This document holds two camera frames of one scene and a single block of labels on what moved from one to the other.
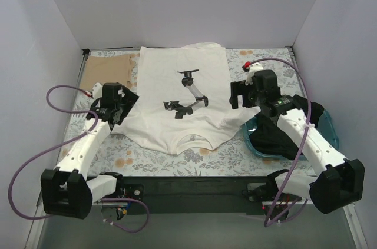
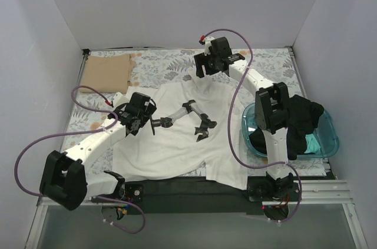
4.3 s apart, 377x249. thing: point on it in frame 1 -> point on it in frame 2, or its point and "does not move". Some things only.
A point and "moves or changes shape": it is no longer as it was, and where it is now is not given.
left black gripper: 126,102 -> 152,125
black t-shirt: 268,138 does not move
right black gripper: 238,96 -> 199,65
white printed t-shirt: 183,103 moves or changes shape
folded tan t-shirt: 105,69 does not move
